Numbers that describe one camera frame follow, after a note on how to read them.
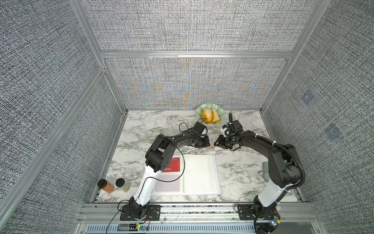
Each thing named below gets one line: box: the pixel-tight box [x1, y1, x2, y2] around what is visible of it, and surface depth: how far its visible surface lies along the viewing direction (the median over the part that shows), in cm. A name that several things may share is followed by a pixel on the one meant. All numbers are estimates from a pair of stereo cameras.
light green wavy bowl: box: [195, 102, 226, 125], surface depth 112 cm
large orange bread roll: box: [201, 107, 215, 124], surface depth 109 cm
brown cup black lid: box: [97, 178, 115, 194], surface depth 76 cm
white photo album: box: [150, 154, 222, 196], surface depth 85 cm
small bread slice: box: [211, 109, 222, 124], surface depth 112 cm
